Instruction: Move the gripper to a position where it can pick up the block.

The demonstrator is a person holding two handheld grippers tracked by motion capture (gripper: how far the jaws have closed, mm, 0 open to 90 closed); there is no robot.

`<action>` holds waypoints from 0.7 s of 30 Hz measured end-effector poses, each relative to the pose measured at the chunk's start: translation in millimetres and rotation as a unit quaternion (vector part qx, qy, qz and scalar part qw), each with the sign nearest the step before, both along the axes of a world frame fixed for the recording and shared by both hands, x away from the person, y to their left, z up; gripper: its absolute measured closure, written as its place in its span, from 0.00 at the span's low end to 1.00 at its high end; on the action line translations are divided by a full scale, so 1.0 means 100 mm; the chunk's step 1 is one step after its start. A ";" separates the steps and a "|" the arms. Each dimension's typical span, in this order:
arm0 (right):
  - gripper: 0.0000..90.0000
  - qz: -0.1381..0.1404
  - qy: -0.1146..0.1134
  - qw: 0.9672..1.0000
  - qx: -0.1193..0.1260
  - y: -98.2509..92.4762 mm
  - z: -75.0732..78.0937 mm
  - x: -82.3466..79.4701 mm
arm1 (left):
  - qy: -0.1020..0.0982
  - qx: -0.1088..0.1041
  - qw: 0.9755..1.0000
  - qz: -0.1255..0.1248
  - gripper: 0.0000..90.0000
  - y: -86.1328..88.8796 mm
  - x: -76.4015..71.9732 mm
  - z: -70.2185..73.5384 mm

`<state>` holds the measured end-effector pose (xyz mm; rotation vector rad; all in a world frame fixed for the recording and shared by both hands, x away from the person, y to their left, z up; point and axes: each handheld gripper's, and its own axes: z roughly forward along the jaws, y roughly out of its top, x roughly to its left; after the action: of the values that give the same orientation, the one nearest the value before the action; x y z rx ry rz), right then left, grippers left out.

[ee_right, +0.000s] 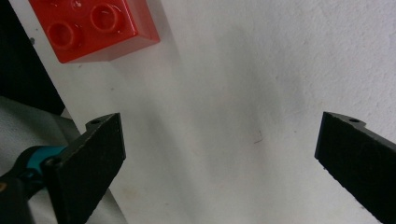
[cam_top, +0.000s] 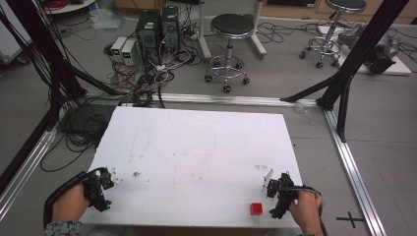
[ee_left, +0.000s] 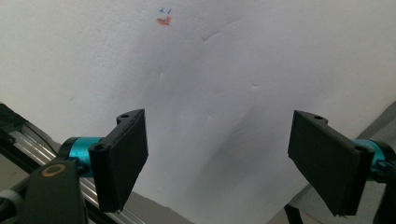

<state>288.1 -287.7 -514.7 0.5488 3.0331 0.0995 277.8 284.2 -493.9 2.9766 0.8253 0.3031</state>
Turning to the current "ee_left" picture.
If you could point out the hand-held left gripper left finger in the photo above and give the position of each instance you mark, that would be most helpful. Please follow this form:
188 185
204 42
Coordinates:
120 161

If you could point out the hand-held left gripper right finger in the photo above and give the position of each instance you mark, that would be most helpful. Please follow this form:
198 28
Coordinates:
323 161

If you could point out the black table leg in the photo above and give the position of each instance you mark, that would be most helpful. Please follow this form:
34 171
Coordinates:
294 215

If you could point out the aluminium frame rail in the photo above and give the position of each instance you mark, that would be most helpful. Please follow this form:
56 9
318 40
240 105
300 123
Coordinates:
27 145

